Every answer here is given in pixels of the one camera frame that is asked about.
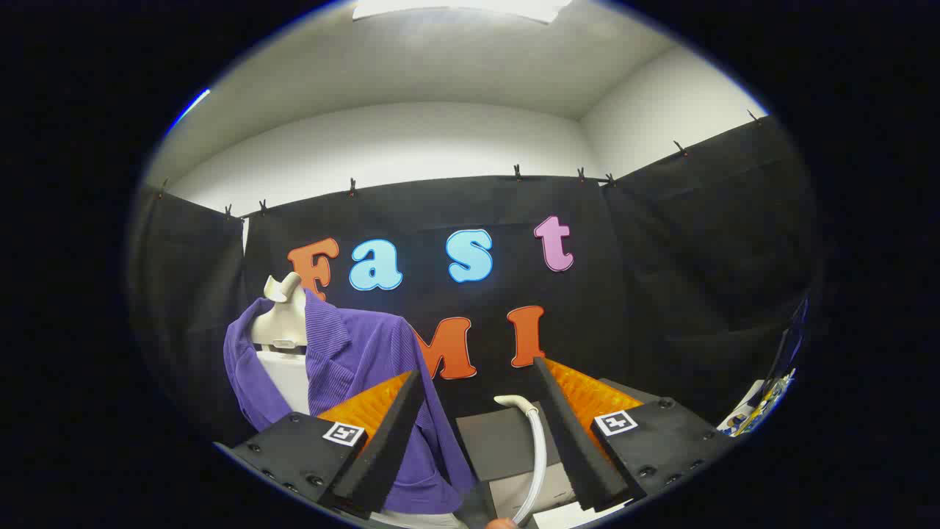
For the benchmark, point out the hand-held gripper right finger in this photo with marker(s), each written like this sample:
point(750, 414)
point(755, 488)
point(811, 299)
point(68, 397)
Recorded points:
point(580, 448)

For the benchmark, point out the dark computer monitor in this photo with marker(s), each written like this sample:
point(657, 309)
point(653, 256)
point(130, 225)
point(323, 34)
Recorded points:
point(789, 345)

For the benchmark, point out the white shelf tray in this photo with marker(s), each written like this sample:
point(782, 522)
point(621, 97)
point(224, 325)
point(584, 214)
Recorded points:
point(749, 415)

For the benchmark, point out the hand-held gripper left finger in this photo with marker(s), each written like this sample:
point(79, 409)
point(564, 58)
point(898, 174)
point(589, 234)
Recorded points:
point(389, 448)

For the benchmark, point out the ceiling light panel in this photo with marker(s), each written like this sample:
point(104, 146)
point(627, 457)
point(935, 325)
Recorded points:
point(455, 7)

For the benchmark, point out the grey top white cabinet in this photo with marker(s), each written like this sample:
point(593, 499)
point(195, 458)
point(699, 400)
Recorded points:
point(499, 441)

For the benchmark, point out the row of black cloth clips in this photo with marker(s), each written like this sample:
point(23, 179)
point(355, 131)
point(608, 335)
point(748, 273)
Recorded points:
point(518, 173)

